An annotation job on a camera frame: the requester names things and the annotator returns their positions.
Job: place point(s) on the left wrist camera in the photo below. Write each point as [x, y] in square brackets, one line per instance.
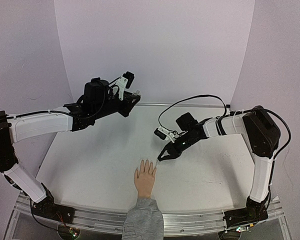
[124, 82]

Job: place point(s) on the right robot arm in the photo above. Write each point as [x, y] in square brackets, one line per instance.
[260, 134]

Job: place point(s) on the mannequin hand with long nails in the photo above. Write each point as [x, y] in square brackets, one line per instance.
[144, 179]

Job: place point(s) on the aluminium back rail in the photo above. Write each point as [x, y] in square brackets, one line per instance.
[185, 105]

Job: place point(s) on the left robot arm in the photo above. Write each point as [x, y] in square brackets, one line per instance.
[100, 99]

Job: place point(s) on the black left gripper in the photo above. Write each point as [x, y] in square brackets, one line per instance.
[129, 105]

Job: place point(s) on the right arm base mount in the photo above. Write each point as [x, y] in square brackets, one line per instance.
[243, 217]

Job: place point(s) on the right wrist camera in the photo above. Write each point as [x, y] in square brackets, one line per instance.
[165, 134]

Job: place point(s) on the aluminium front rail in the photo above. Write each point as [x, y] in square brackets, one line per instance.
[175, 224]

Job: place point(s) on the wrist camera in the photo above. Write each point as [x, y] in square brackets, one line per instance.
[165, 134]
[124, 82]

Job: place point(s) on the clear nail polish bottle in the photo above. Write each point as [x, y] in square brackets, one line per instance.
[136, 93]

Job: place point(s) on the aluminium rail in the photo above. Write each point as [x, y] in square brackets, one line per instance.
[175, 224]
[185, 105]

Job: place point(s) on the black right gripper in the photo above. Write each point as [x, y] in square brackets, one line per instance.
[176, 146]

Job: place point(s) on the grey sleeve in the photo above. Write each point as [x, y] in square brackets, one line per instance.
[144, 221]

